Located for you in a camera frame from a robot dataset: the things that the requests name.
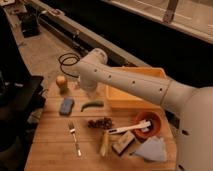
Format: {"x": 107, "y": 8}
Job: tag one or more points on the blue sponge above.
{"x": 66, "y": 106}

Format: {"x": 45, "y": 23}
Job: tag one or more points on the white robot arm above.
{"x": 194, "y": 106}

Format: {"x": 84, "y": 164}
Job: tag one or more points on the yellow plastic bin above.
{"x": 118, "y": 99}

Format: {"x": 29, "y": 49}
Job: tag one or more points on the dark grape bunch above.
{"x": 102, "y": 123}

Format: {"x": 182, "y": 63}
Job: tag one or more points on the apple on green cup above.
{"x": 62, "y": 83}

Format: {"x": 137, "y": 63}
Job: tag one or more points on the silver fork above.
{"x": 72, "y": 131}

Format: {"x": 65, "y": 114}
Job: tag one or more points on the wooden block brush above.
{"x": 123, "y": 142}

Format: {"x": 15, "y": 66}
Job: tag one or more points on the blue folded cloth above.
{"x": 153, "y": 149}

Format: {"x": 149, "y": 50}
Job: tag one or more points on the black chair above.
{"x": 19, "y": 97}

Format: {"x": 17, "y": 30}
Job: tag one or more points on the black device on floor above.
{"x": 29, "y": 25}

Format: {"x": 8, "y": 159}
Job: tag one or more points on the white handled utensil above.
{"x": 142, "y": 124}

